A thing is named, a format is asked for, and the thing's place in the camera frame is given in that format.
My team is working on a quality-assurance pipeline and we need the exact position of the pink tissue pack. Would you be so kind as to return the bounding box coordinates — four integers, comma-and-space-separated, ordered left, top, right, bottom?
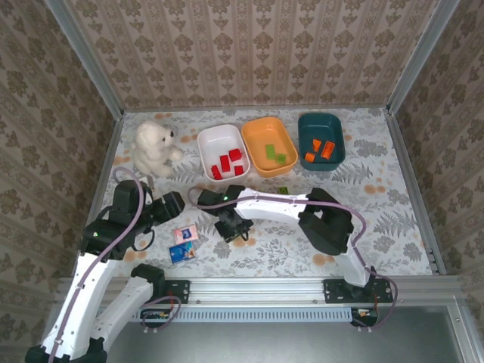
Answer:
173, 224, 200, 245

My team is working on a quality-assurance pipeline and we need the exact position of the blue tissue pack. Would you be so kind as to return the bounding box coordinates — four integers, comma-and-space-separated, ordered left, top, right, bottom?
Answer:
168, 240, 197, 265

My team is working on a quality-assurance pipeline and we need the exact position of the white teddy bear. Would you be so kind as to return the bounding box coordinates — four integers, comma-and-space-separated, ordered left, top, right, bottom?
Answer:
131, 119, 185, 178

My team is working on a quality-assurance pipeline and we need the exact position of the white plastic container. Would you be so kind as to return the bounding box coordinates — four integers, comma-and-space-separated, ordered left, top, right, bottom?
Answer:
196, 123, 252, 182

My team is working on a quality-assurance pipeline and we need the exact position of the orange plastic container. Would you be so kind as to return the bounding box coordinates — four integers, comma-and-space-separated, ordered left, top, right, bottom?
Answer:
240, 116, 299, 179

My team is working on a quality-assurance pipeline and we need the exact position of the teal plastic container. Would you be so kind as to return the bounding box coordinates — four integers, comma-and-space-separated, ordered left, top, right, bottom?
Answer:
297, 112, 346, 172

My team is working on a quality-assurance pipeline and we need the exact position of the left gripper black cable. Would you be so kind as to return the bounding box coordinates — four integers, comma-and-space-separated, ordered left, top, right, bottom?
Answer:
129, 228, 157, 253

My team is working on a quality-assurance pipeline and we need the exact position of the wide aluminium base rail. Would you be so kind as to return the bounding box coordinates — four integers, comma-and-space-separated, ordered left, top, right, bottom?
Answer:
56, 277, 466, 306

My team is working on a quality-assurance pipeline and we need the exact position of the aluminium side rail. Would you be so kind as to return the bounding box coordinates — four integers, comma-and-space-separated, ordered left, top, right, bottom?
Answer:
71, 113, 125, 279
385, 109, 447, 277

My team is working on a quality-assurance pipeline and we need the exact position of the grey slotted cable duct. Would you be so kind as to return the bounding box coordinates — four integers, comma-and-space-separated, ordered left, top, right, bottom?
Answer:
128, 306, 355, 323

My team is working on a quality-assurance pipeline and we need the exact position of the thin aluminium rail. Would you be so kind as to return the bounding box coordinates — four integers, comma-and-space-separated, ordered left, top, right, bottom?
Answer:
123, 107, 390, 113

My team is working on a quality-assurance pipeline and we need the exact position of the aluminium frame post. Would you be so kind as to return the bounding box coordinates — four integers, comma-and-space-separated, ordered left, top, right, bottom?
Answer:
43, 0, 126, 119
386, 0, 461, 114

